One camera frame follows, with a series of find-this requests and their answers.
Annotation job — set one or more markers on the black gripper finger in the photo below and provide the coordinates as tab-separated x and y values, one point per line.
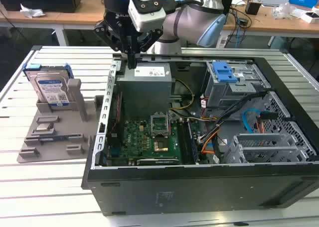
149	40
109	34

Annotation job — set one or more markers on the hard disk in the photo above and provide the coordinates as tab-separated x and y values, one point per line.
52	90

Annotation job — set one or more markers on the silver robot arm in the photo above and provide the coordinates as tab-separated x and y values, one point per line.
189	18

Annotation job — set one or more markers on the grey metal disk bay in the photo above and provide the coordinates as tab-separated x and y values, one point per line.
269	151

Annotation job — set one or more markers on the wooden desk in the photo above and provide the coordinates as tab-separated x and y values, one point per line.
87	18

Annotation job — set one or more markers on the grey power supply unit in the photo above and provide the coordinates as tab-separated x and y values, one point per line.
144	92

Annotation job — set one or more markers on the crumpled white paper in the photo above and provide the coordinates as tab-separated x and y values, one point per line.
32	11

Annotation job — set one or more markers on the blue plastic drive latch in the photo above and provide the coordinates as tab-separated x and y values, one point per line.
224	72

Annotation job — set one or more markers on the socket locking lever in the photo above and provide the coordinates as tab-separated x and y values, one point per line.
169	127

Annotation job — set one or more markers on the green motherboard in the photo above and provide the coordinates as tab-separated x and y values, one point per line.
137	140

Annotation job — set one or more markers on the grey parts rack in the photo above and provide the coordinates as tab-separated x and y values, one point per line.
62	127

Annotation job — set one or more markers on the CPU socket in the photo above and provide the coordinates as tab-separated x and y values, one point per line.
161	146

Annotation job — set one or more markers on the black RAM slot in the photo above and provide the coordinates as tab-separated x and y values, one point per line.
182	142

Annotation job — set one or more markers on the dark blue RAM stick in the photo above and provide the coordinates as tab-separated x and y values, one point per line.
193	145

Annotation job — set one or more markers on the silver CPU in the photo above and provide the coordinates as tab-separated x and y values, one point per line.
43	128

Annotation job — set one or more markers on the black graphics card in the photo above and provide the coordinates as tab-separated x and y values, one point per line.
154	161

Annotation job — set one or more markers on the black PC case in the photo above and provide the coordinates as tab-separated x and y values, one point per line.
199	187

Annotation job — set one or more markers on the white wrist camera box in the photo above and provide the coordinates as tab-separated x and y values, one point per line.
147	20

